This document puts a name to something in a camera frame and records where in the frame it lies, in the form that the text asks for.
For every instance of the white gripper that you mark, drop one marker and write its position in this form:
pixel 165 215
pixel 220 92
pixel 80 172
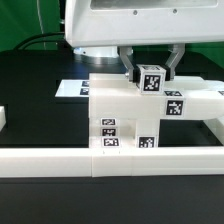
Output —
pixel 93 23

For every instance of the white tagged cube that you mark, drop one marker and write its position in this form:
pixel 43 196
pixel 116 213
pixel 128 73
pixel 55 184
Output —
pixel 152 78

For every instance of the white chair back frame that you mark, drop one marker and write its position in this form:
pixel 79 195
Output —
pixel 187 98

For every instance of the white chair seat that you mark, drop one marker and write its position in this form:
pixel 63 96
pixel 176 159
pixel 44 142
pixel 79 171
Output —
pixel 147 133

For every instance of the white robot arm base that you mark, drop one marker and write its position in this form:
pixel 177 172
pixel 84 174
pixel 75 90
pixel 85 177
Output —
pixel 97 55

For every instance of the white right fence bar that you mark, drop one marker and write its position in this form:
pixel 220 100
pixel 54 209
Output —
pixel 216 126

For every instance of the white fence bar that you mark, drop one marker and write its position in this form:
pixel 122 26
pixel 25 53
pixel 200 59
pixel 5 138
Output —
pixel 216 126
pixel 2 117
pixel 74 162

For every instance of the white front fence bar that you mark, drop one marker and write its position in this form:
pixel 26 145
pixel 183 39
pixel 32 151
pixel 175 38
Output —
pixel 74 162

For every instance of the white left fence bar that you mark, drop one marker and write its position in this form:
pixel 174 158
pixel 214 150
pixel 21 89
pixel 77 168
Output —
pixel 2 117

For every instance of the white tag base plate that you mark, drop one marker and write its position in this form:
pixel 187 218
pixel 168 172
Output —
pixel 73 88

